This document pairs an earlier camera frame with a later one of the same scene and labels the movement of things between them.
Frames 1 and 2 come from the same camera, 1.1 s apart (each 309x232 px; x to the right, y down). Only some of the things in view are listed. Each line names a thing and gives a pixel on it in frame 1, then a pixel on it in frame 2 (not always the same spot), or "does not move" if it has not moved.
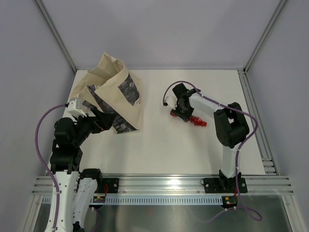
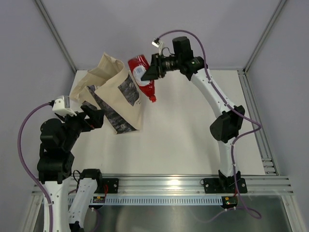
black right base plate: (223, 185) does not move
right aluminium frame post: (281, 5) does not move
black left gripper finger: (96, 112) → (86, 109)
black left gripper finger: (106, 121) → (97, 119)
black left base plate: (108, 185) does not move
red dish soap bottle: (194, 120) → (137, 65)
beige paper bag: (110, 86) does not move
